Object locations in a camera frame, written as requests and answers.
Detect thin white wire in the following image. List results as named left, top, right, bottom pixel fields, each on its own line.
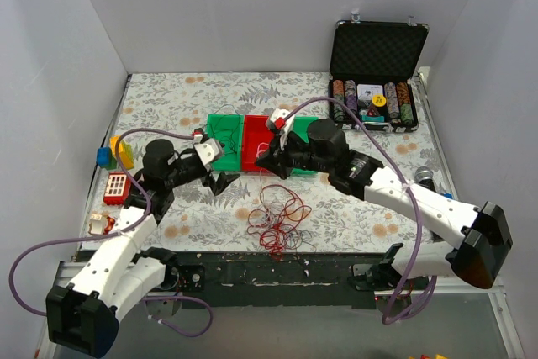
left=254, top=141, right=295, bottom=230

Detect thin black wire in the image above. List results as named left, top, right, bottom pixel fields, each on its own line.
left=209, top=102, right=245, bottom=158

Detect red wires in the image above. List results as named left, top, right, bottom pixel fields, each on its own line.
left=245, top=190, right=313, bottom=261

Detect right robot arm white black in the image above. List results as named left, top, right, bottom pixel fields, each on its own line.
left=256, top=117, right=513, bottom=291

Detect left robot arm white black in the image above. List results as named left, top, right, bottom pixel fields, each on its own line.
left=45, top=133, right=237, bottom=358

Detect right green plastic bin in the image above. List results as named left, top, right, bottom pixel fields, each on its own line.
left=291, top=115, right=319, bottom=177

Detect green plastic bin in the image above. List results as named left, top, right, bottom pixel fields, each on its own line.
left=291, top=115, right=319, bottom=177
left=206, top=114, right=245, bottom=172

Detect red plastic bin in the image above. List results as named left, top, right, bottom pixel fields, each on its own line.
left=241, top=115, right=274, bottom=172

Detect left green plastic bin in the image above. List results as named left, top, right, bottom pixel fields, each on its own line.
left=206, top=114, right=245, bottom=172

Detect red white toy brick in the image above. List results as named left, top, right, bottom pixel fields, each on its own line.
left=103, top=172, right=130, bottom=206

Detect stacked colourful toy bricks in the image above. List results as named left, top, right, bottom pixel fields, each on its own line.
left=96, top=136, right=135, bottom=171

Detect small white red toy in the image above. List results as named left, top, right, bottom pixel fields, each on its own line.
left=88, top=214, right=116, bottom=235

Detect white card deck box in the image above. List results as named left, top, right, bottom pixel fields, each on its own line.
left=357, top=84, right=384, bottom=103

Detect yellow round disc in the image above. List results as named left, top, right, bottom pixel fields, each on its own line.
left=372, top=94, right=387, bottom=108

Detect black poker chip case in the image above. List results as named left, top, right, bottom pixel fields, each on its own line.
left=328, top=20, right=429, bottom=133

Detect black microphone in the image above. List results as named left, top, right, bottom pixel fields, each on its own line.
left=414, top=166, right=436, bottom=193

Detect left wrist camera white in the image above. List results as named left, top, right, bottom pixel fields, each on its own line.
left=193, top=129, right=224, bottom=171

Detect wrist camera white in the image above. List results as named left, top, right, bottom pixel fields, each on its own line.
left=266, top=108, right=294, bottom=150
left=193, top=129, right=224, bottom=171

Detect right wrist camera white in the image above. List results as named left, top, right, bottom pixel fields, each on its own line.
left=266, top=108, right=294, bottom=150

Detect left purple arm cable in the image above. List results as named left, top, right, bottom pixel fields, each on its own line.
left=8, top=128, right=214, bottom=338

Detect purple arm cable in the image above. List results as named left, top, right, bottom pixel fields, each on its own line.
left=8, top=128, right=214, bottom=338
left=285, top=96, right=438, bottom=326

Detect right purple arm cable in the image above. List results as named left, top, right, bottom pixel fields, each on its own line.
left=285, top=96, right=438, bottom=326

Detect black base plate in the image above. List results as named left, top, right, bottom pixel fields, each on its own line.
left=75, top=250, right=432, bottom=310

